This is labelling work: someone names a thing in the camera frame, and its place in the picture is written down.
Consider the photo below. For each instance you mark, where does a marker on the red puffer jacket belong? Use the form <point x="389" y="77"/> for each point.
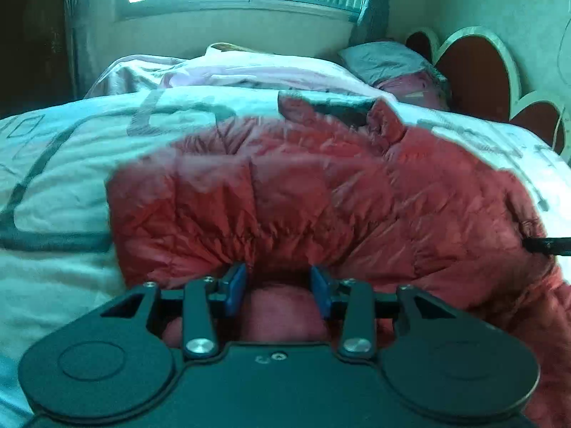
<point x="321" y="205"/>

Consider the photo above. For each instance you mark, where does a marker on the grey curtain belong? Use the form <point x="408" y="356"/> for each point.
<point x="89" y="26"/>
<point x="379" y="4"/>

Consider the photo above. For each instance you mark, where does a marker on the dark wooden wardrobe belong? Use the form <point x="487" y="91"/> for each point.
<point x="31" y="35"/>

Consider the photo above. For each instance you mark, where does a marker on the red pillow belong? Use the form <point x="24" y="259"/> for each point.
<point x="415" y="89"/>

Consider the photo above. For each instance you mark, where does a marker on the grey pillow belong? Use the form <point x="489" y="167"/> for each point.
<point x="383" y="60"/>

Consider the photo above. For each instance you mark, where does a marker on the brown petal-shaped headboard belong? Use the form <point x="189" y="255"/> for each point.
<point x="477" y="80"/>

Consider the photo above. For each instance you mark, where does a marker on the pink blanket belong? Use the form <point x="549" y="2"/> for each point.
<point x="250" y="71"/>

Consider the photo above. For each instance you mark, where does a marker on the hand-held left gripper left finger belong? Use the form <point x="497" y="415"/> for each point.
<point x="237" y="290"/>

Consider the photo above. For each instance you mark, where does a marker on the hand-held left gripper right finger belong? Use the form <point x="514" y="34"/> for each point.
<point x="319" y="292"/>

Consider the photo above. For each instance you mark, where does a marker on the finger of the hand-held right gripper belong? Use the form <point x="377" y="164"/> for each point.
<point x="546" y="245"/>

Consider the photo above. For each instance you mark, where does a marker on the white grey-patterned duvet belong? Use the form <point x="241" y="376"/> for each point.
<point x="67" y="178"/>

